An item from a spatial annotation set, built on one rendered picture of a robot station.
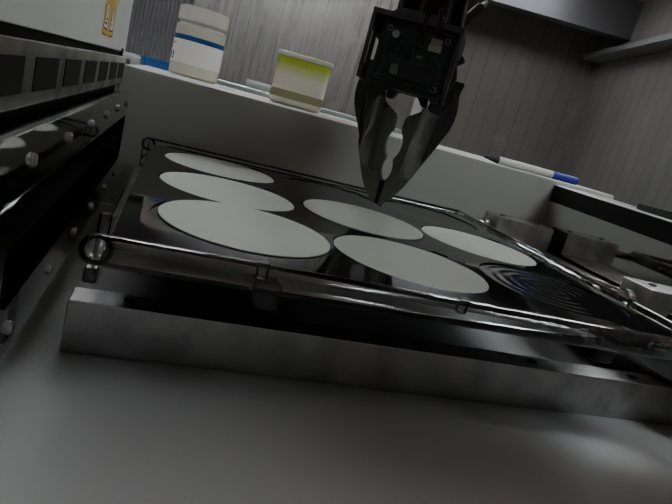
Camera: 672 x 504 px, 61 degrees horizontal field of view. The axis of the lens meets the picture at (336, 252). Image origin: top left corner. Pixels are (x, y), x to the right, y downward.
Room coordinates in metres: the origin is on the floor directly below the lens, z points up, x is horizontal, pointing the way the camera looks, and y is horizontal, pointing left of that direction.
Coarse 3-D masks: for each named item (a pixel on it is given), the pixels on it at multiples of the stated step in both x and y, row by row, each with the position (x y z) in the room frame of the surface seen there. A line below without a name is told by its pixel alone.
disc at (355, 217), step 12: (312, 204) 0.46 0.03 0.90; (324, 204) 0.47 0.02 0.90; (336, 204) 0.49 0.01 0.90; (348, 204) 0.51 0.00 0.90; (324, 216) 0.42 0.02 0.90; (336, 216) 0.44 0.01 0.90; (348, 216) 0.45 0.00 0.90; (360, 216) 0.46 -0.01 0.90; (372, 216) 0.48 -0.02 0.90; (384, 216) 0.50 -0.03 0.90; (360, 228) 0.42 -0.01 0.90; (372, 228) 0.43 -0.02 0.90; (384, 228) 0.44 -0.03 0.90; (396, 228) 0.46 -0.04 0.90; (408, 228) 0.47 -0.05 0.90
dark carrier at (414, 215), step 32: (160, 160) 0.47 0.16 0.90; (224, 160) 0.58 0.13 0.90; (160, 192) 0.35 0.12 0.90; (288, 192) 0.49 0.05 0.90; (320, 192) 0.55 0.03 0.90; (352, 192) 0.61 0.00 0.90; (128, 224) 0.26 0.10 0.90; (160, 224) 0.28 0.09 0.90; (320, 224) 0.39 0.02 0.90; (416, 224) 0.51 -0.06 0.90; (448, 224) 0.57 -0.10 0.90; (256, 256) 0.27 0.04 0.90; (320, 256) 0.31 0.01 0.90; (448, 256) 0.40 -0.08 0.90; (480, 256) 0.44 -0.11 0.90; (416, 288) 0.29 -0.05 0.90; (512, 288) 0.36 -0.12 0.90; (544, 288) 0.39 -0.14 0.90; (576, 288) 0.42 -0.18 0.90; (608, 320) 0.34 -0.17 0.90; (640, 320) 0.37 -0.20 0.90
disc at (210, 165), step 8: (176, 160) 0.50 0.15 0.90; (184, 160) 0.51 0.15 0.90; (192, 160) 0.52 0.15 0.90; (200, 160) 0.53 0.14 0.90; (208, 160) 0.55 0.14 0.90; (216, 160) 0.56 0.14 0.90; (200, 168) 0.49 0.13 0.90; (208, 168) 0.50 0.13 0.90; (216, 168) 0.51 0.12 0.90; (224, 168) 0.53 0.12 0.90; (232, 168) 0.54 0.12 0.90; (240, 168) 0.55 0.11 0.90; (248, 168) 0.57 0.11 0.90; (224, 176) 0.48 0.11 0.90; (232, 176) 0.49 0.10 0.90; (240, 176) 0.50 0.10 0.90; (248, 176) 0.52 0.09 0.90; (256, 176) 0.53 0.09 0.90; (264, 176) 0.54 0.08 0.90
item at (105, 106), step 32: (96, 96) 0.41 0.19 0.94; (128, 96) 0.58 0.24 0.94; (0, 128) 0.19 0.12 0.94; (32, 128) 0.21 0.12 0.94; (64, 128) 0.27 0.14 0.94; (96, 128) 0.38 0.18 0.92; (0, 160) 0.17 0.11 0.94; (32, 160) 0.21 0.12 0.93; (64, 160) 0.28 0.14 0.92; (96, 160) 0.54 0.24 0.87; (0, 192) 0.18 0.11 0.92; (96, 192) 0.44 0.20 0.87; (0, 224) 0.18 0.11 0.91; (64, 224) 0.32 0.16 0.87; (0, 256) 0.19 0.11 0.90; (32, 256) 0.26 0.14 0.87; (64, 256) 0.33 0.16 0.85; (0, 288) 0.19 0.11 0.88; (32, 288) 0.25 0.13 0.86; (0, 320) 0.20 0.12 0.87; (0, 352) 0.21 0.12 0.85
